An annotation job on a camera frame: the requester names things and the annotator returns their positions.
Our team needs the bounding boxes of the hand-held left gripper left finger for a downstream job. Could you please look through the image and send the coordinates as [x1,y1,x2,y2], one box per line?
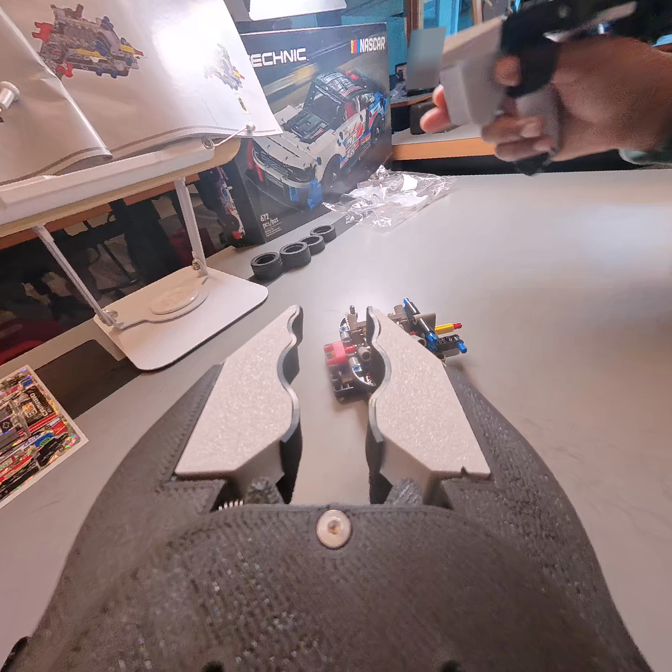
[174,306,304,499]

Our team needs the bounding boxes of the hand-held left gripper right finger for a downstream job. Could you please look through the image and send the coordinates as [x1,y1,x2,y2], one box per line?
[366,306,492,505]

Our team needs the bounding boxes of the lego car chassis assembly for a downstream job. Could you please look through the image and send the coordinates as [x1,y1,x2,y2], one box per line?
[323,296,468,405]

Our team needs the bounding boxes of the black race car lego box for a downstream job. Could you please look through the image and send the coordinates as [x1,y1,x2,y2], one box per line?
[197,21,394,247]

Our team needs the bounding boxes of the printed lego instruction booklet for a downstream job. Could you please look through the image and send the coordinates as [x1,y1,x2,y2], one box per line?
[0,365,89,510]

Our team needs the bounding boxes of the person's right hand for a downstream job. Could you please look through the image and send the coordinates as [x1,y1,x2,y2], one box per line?
[420,37,672,163]

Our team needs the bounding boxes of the wooden side table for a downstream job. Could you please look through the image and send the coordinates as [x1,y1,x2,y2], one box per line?
[391,94,505,171]

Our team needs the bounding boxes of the empty clear plastic bag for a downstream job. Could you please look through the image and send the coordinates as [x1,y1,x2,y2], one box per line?
[325,165,457,232]

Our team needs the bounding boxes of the wooden desk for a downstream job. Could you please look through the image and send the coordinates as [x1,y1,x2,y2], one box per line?
[0,178,200,252]

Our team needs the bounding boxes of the large white paper sheet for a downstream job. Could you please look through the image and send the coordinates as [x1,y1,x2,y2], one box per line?
[0,0,284,184]

